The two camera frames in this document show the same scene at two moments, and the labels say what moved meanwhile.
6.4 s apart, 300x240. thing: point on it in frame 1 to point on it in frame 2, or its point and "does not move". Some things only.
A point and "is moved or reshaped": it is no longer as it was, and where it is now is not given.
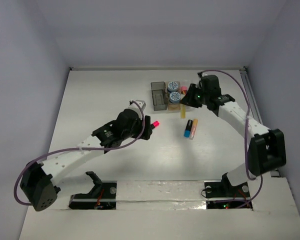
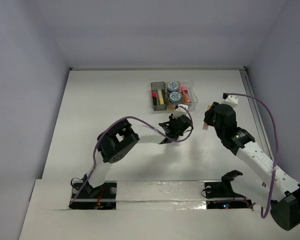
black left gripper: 147,127 to 170,127
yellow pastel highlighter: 183,111 is moved or reshaped
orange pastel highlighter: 193,130 to 205,126
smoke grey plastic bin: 159,95 does not move
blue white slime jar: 172,86 does not move
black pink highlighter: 154,124 to 154,95
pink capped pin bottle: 184,89 does not move
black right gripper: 189,98 to 209,114
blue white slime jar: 174,97 does not move
